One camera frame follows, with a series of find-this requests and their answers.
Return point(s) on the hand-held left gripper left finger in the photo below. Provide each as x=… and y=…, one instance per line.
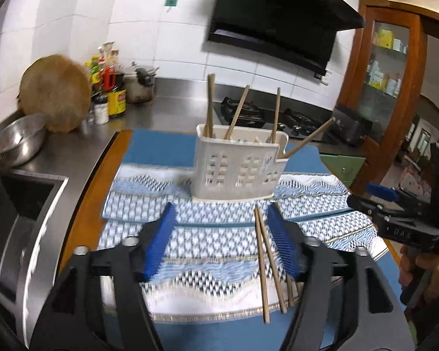
x=159, y=245

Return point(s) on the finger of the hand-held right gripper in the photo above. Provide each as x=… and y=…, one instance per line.
x=382, y=192
x=364, y=206

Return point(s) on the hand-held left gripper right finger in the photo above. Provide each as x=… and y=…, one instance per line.
x=285, y=245

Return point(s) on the tan bamboo chopstick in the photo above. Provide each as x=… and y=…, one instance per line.
x=276, y=113
x=208, y=104
x=311, y=137
x=262, y=270
x=212, y=95
x=273, y=267
x=237, y=111
x=290, y=292
x=297, y=291

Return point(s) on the white plastic chopstick holder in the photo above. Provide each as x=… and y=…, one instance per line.
x=237, y=175

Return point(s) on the person's right hand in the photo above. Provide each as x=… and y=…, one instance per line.
x=437, y=270

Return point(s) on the green cabinet drawers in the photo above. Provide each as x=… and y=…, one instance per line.
x=342, y=170

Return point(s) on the blue patterned table mat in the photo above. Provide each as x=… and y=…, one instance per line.
x=157, y=153
x=212, y=263

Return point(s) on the black countertop appliance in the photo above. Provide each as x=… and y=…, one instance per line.
x=351, y=126

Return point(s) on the black gas stove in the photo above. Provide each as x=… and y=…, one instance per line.
x=296, y=120

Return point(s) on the wooden glass-door cabinet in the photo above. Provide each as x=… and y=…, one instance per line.
x=417, y=80

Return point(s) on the stainless steel kitchen counter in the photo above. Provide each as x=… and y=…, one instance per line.
x=77, y=146

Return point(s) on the small white jar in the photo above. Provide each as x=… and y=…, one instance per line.
x=101, y=113

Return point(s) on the stainless steel sink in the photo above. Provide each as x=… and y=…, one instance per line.
x=18, y=204

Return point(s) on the dark sauce bottle yellow label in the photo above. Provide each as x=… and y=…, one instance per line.
x=116, y=98

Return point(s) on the yellow box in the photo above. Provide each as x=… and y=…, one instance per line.
x=385, y=38

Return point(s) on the steel pressure cooker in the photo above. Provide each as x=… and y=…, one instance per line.
x=141, y=87

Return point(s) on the red-label condiment bottle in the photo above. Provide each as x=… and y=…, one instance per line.
x=109, y=78

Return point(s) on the stainless steel bowl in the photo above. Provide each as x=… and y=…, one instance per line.
x=16, y=142

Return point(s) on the round wooden cutting board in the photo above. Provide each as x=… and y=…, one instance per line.
x=55, y=93

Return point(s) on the seasoning packet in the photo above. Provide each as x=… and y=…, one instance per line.
x=106, y=52

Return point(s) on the black range hood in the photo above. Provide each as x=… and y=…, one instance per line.
x=278, y=18

